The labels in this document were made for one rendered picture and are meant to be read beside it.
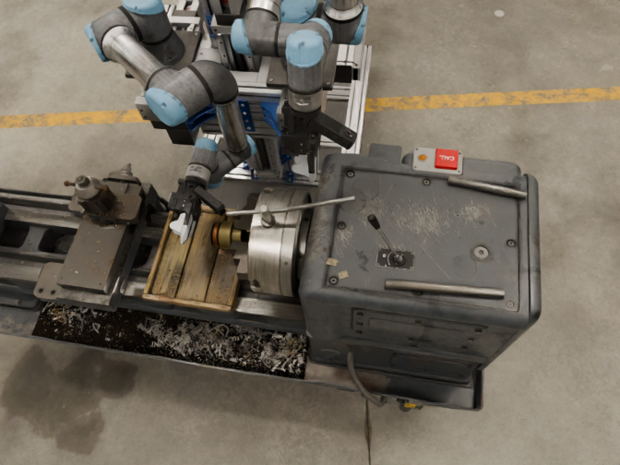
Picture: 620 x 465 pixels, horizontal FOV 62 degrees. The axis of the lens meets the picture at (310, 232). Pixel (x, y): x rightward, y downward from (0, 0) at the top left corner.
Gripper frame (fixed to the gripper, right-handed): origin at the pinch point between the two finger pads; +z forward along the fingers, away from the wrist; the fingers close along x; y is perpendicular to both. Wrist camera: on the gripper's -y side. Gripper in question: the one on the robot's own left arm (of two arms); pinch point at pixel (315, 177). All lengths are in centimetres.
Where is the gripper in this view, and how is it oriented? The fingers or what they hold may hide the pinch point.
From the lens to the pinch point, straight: 128.7
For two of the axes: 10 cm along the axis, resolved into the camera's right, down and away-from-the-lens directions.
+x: -1.8, 6.8, -7.1
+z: 0.1, 7.2, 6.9
